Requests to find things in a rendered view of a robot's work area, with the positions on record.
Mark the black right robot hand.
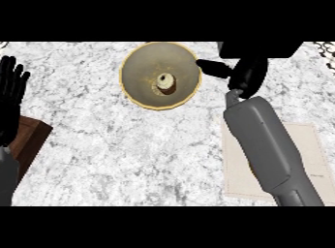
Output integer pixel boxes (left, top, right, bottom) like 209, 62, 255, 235
195, 57, 270, 100

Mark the beige placemat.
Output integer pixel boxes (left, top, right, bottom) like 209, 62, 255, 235
218, 121, 335, 206

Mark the black appliance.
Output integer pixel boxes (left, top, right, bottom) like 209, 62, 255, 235
215, 42, 305, 60

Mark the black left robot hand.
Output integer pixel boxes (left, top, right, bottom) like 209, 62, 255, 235
0, 55, 31, 149

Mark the olive bowl with yellow rim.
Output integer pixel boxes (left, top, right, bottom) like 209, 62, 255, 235
119, 42, 203, 111

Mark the cream-frosted brown cupcake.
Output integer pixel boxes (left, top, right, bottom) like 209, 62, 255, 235
153, 72, 178, 96

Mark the brown wooden block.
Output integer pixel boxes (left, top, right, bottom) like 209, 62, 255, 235
0, 115, 55, 184

